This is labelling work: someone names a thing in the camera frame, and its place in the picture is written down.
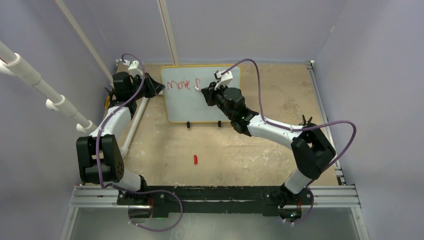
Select yellow handled pliers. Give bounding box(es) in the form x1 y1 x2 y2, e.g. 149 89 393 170
104 87 115 110

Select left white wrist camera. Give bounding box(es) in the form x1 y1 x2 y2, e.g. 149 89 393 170
122 60 144 78

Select white PVC pipe frame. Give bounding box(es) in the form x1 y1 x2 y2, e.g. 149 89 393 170
0 0 171 162

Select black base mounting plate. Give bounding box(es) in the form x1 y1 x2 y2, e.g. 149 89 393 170
117 185 313 220

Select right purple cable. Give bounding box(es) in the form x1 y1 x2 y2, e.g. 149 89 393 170
221 58 358 226

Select black handled pliers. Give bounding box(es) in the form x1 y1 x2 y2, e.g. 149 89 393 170
299 114 314 128

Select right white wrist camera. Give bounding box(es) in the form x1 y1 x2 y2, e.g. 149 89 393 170
214 70 233 90

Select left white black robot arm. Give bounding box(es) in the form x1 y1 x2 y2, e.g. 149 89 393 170
76 71 165 205

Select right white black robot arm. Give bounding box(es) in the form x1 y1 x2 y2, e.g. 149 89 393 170
200 82 336 204

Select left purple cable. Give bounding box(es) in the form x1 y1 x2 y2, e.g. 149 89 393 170
95 53 147 190

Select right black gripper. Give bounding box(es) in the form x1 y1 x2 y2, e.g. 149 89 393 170
203 80 235 121

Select yellow framed whiteboard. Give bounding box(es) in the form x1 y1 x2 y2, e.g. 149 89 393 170
160 64 230 124

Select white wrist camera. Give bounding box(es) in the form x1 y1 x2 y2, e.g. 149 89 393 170
122 60 144 78
214 70 233 90

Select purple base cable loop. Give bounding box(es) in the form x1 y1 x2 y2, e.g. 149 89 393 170
127 189 184 233

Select aluminium extrusion rail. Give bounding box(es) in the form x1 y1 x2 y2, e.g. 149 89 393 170
76 67 341 218

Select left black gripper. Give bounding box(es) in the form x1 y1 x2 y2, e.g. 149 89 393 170
129 72 165 101

